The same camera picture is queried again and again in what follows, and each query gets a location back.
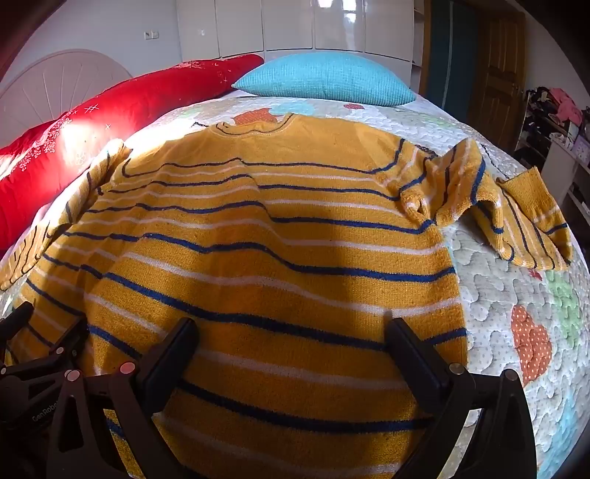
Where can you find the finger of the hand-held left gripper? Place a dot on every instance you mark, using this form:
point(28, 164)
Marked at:
point(16, 322)
point(60, 350)

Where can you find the white wall socket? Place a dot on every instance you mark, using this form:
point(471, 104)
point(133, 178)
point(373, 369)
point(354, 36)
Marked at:
point(151, 34)

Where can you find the wooden door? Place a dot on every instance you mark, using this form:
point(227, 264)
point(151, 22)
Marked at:
point(500, 64)

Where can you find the white fan-shaped headboard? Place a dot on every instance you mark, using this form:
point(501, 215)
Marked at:
point(50, 78)

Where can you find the shoe rack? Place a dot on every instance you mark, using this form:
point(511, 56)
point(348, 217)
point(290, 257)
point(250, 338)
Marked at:
point(537, 119)

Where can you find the blue knitted pillow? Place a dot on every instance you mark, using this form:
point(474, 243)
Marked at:
point(322, 78)

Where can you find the glossy white wardrobe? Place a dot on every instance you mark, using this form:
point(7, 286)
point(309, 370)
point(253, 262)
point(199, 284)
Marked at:
point(286, 25)

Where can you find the red embroidered long pillow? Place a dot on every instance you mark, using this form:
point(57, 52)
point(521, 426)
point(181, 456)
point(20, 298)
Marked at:
point(92, 129)

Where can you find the yellow striped sweater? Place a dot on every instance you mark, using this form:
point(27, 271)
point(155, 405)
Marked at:
point(276, 258)

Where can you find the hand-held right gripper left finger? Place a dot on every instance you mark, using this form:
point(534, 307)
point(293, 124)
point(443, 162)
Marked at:
point(171, 364)

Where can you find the white desk shelf unit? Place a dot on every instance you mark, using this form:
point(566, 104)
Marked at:
point(564, 170)

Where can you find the pink cloth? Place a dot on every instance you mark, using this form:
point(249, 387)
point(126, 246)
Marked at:
point(564, 103)

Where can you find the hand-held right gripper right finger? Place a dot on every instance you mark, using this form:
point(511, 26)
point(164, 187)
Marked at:
point(415, 364)

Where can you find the quilted heart-pattern bedspread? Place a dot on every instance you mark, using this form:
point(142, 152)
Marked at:
point(507, 285)

